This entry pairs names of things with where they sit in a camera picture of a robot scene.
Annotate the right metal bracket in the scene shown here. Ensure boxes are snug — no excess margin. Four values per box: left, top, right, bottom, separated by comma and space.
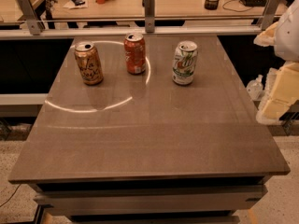
257, 0, 281, 31

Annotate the orange red soda can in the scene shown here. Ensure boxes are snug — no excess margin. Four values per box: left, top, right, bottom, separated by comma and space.
124, 33, 146, 75

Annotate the gold LaCroix can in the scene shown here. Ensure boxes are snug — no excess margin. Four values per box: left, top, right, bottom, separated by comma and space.
74, 41, 104, 85

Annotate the white green 7up can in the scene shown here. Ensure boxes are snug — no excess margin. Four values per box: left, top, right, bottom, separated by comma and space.
172, 40, 198, 86

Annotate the clear sanitizer bottle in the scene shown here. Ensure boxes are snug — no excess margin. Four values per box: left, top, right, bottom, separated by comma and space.
246, 75, 263, 100

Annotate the black mesh cup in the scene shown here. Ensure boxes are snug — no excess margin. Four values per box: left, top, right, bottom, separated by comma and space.
205, 0, 220, 10

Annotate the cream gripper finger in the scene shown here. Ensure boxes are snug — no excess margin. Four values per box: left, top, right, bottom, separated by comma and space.
256, 62, 299, 125
253, 22, 278, 47

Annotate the black floor cable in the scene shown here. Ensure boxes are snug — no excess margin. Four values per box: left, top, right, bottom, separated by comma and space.
0, 184, 22, 209

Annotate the metal bracket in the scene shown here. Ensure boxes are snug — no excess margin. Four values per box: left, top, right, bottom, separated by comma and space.
17, 0, 44, 35
143, 0, 155, 33
257, 0, 281, 31

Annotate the black cable on desk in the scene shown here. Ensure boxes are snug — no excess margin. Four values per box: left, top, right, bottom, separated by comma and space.
221, 0, 255, 13

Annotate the left metal bracket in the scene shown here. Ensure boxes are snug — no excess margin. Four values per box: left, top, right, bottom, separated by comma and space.
17, 0, 44, 35

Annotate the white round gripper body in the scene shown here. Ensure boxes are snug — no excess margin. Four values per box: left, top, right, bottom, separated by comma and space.
274, 0, 299, 62

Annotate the middle metal bracket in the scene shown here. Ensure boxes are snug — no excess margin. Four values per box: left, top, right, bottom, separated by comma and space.
143, 0, 155, 33

